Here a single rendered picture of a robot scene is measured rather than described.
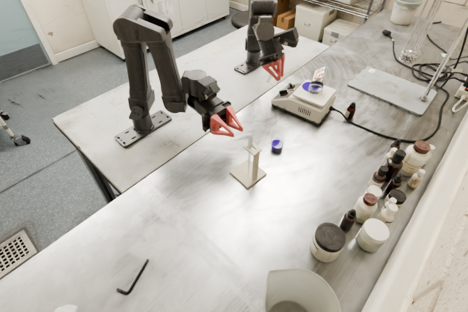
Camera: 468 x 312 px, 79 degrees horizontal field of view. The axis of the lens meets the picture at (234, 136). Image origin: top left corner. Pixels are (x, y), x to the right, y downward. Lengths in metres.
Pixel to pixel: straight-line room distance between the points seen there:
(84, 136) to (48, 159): 1.41
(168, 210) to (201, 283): 0.21
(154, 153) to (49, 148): 1.69
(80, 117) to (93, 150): 0.20
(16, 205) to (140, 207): 1.56
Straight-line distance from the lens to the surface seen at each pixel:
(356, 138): 1.06
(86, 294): 0.79
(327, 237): 0.72
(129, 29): 0.79
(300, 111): 1.06
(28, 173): 2.48
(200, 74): 0.85
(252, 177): 0.85
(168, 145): 0.98
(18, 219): 2.25
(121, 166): 0.96
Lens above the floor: 1.59
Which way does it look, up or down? 45 degrees down
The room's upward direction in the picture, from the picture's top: straight up
